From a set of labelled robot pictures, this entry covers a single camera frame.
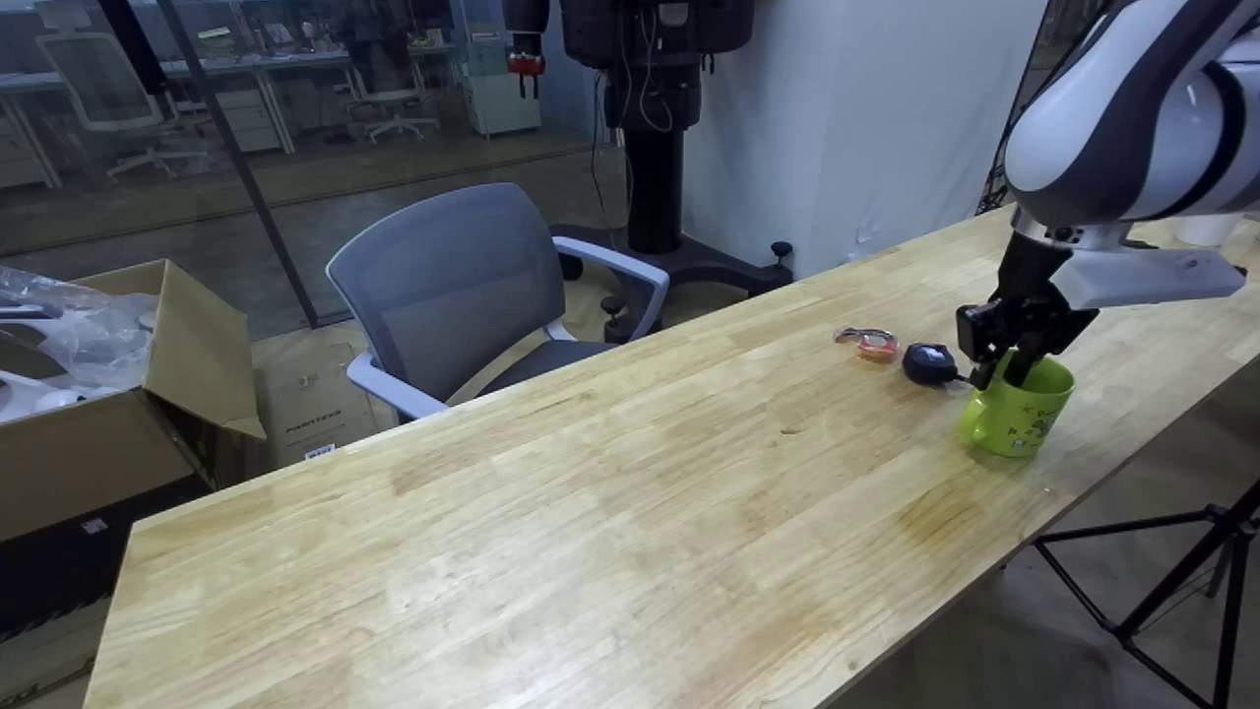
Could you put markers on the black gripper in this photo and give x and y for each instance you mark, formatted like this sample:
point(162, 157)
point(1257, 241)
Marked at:
point(1039, 308)

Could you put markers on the green ceramic mug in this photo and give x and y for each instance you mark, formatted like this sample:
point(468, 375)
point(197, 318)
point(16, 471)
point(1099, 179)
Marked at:
point(1016, 421)

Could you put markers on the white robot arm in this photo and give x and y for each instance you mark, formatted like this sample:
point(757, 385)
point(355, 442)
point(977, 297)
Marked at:
point(1117, 104)

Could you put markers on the small red orange object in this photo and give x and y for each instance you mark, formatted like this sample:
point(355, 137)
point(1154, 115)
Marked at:
point(871, 347)

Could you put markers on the white cylindrical object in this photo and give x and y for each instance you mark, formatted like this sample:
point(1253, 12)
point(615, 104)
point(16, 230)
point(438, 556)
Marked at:
point(1201, 234)

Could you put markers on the gray mesh office chair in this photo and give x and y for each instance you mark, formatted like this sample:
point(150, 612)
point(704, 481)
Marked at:
point(457, 283)

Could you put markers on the white background cabinet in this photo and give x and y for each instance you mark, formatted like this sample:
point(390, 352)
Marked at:
point(497, 82)

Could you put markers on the dark background office chair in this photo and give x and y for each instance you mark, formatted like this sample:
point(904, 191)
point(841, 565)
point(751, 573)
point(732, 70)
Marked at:
point(388, 111)

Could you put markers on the small closed cardboard box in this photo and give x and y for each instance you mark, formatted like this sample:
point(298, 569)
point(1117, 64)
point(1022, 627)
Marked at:
point(308, 396)

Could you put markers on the white background desk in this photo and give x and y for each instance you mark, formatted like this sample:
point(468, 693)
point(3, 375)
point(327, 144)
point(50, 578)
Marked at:
point(260, 82)

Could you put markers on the large open cardboard box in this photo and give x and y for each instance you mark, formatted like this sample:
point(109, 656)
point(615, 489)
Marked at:
point(197, 339)

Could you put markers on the white background office chair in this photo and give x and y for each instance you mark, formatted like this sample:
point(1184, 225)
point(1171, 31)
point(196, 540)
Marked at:
point(121, 104)

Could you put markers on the clear plastic packaging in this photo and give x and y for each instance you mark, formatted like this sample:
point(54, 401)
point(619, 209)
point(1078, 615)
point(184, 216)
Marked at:
point(79, 339)

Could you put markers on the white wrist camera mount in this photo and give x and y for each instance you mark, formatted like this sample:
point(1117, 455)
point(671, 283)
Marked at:
point(1145, 276)

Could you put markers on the black camera tripod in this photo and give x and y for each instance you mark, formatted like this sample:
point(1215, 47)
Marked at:
point(1232, 615)

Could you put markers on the black robot on pedestal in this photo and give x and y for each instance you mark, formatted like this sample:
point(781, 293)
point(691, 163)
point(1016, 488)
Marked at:
point(653, 182)

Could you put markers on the black partition frame post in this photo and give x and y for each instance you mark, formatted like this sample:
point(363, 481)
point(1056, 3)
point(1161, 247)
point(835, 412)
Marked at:
point(217, 173)

